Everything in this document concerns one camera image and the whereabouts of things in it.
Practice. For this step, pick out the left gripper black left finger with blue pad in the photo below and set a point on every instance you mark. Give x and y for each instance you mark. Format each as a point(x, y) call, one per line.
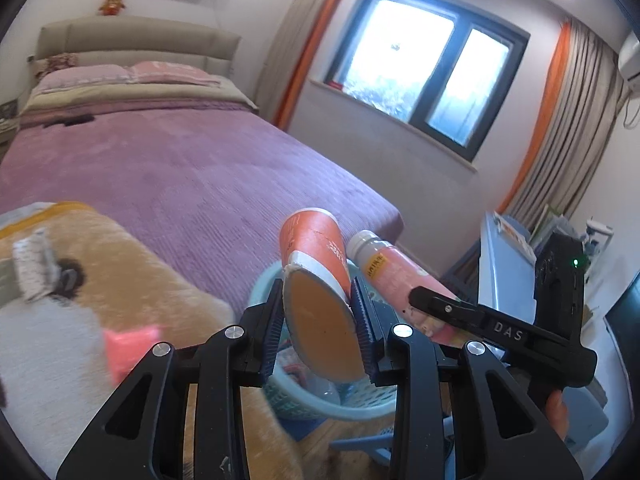
point(139, 431)

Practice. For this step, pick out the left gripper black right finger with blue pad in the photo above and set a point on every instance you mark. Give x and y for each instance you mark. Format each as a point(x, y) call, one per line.
point(499, 432)

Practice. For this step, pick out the pink bottle with white cap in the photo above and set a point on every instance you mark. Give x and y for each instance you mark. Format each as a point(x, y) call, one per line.
point(394, 276)

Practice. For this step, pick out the orange and white paper cup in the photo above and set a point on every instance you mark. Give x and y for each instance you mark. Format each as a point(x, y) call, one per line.
point(316, 293)

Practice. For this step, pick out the person's right hand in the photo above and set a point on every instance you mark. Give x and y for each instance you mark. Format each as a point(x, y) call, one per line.
point(557, 414)

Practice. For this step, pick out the light green plastic basket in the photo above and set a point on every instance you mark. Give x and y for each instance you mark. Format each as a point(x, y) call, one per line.
point(296, 392)

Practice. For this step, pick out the pink red packet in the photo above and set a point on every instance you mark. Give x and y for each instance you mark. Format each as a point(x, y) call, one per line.
point(123, 350)

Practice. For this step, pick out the orange plush dog blanket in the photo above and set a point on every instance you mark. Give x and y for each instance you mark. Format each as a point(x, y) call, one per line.
point(53, 363)

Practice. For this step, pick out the white dotted wrapper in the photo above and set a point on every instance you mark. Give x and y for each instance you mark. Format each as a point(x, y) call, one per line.
point(37, 271)

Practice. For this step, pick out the right beige orange curtain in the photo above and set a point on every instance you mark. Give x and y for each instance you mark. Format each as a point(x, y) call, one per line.
point(583, 95)

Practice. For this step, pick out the beige orange curtain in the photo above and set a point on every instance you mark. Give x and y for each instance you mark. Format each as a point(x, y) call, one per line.
point(583, 95)
point(289, 59)

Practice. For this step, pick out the pink bed with beige headboard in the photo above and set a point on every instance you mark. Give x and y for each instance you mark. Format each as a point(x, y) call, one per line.
point(205, 185)

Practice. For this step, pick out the folded beige quilt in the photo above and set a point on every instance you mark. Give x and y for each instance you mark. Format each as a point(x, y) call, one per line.
point(63, 99)

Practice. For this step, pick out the dark framed window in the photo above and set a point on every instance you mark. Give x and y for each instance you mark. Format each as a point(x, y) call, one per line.
point(439, 66)

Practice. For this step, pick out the white air conditioner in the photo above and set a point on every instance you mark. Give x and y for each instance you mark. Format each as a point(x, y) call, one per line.
point(629, 59)

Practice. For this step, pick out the pink pillow right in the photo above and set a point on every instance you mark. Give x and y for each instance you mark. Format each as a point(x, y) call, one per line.
point(151, 72)

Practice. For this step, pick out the pink pillow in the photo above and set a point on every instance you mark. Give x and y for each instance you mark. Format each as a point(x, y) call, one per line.
point(75, 77)
point(151, 72)

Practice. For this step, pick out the white bedside nightstand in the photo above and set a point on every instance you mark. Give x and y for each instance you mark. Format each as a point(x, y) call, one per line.
point(9, 125)

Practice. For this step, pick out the pink pillow left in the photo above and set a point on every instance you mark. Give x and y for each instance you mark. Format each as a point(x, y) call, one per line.
point(75, 77)

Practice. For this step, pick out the orange plush toy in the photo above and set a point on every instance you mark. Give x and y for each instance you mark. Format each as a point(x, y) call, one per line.
point(112, 7)

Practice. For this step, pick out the left beige orange curtain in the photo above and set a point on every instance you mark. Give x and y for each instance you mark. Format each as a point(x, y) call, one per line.
point(289, 59)

